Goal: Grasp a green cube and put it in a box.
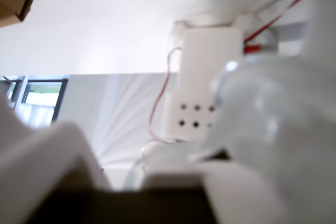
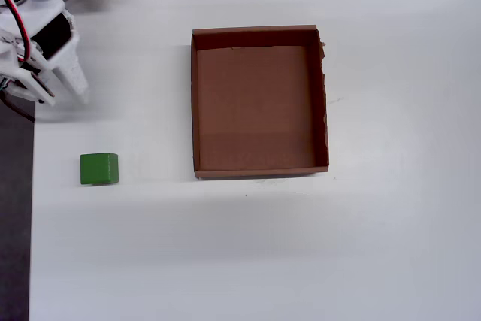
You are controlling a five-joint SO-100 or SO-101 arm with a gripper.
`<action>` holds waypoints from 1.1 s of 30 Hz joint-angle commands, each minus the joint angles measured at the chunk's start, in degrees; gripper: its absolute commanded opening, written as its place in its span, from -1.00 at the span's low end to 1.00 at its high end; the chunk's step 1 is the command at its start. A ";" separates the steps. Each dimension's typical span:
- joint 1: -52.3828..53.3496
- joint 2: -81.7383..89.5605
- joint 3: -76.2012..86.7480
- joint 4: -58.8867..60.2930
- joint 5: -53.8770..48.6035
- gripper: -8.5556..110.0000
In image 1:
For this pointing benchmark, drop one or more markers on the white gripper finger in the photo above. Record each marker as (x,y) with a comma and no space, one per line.
(39,161)
(275,142)

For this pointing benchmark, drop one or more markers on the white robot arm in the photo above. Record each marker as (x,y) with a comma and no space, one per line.
(210,64)

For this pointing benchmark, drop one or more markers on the dark framed window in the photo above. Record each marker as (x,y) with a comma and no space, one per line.
(42,95)

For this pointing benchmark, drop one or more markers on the white cloth backdrop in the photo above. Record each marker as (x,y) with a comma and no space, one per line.
(131,119)

